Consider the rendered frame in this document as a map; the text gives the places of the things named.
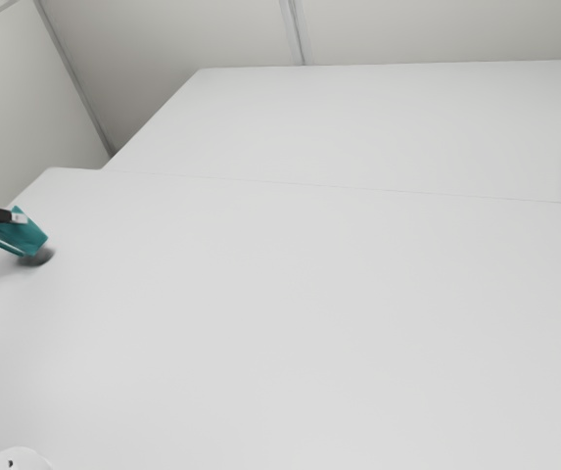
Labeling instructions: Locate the teal faceted mug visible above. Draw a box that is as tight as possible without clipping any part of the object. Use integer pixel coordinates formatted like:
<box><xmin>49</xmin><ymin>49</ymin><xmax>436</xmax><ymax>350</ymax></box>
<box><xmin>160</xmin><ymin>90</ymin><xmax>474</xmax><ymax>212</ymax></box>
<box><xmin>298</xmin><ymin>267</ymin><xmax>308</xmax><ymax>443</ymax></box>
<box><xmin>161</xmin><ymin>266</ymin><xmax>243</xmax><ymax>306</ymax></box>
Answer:
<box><xmin>0</xmin><ymin>205</ymin><xmax>51</xmax><ymax>259</ymax></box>

